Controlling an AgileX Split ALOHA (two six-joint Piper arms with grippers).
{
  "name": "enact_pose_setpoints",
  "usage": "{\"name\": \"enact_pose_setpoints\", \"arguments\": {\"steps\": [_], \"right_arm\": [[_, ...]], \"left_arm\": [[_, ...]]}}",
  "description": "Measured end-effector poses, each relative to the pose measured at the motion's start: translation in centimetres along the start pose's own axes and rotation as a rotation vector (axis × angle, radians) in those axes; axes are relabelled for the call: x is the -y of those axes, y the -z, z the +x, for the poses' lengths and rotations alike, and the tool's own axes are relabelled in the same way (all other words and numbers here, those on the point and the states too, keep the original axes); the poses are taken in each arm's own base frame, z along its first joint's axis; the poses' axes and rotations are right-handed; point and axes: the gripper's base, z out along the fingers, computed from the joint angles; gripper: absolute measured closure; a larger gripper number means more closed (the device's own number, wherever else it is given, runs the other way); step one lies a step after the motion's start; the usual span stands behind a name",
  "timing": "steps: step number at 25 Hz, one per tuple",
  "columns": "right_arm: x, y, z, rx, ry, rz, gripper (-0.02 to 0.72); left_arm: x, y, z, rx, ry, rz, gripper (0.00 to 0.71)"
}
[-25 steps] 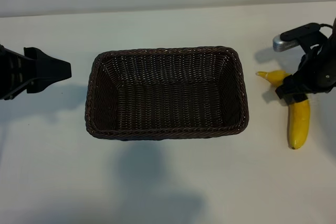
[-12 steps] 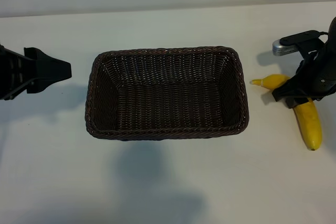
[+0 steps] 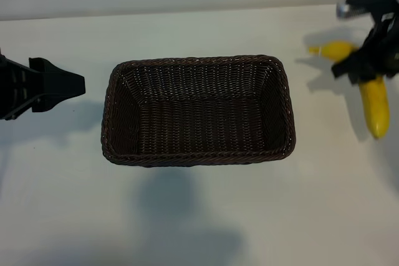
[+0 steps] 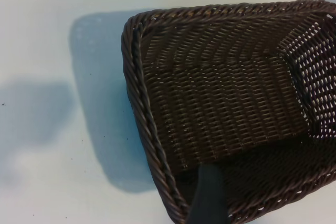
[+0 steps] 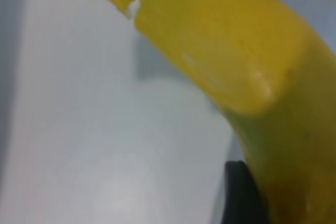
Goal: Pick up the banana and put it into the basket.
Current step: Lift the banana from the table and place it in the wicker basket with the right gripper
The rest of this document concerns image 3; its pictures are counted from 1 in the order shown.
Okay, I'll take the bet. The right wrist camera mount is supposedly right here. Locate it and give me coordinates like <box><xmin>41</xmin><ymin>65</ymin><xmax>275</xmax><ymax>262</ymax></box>
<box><xmin>335</xmin><ymin>0</ymin><xmax>399</xmax><ymax>22</ymax></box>

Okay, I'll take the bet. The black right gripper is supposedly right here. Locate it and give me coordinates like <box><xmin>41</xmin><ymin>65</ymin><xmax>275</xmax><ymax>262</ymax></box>
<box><xmin>330</xmin><ymin>12</ymin><xmax>399</xmax><ymax>87</ymax></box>

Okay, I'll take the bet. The dark brown wicker basket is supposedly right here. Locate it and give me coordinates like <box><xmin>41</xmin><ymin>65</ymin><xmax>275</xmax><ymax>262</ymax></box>
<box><xmin>100</xmin><ymin>54</ymin><xmax>296</xmax><ymax>168</ymax></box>

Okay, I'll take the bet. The yellow banana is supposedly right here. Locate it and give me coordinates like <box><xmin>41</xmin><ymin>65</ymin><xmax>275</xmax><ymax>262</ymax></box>
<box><xmin>308</xmin><ymin>39</ymin><xmax>391</xmax><ymax>140</ymax></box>

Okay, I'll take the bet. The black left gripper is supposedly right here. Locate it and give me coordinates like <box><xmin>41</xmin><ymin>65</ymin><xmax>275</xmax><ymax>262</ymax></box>
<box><xmin>0</xmin><ymin>47</ymin><xmax>86</xmax><ymax>122</ymax></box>

